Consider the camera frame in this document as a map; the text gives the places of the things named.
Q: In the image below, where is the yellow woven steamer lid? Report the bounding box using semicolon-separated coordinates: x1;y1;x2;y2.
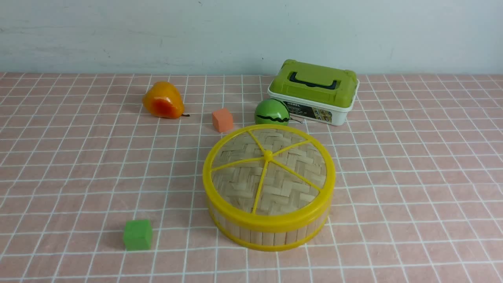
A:
203;124;336;233

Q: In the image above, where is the yellow bamboo steamer basket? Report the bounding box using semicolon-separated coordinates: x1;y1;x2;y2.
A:
208;204;330;252

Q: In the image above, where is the green toy watermelon ball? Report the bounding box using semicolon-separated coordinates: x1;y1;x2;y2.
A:
254;98;290;126

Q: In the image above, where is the orange foam cube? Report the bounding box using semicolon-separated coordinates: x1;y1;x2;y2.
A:
212;108;234;133

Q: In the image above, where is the green white plastic toolbox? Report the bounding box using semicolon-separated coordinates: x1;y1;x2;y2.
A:
268;59;360;127

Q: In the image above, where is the orange yellow toy pear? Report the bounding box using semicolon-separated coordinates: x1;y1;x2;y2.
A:
142;81;190;119

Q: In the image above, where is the green foam cube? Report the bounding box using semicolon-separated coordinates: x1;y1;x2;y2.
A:
123;219;153;251

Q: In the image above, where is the pink checkered tablecloth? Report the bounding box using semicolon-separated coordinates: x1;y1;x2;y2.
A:
0;72;503;283

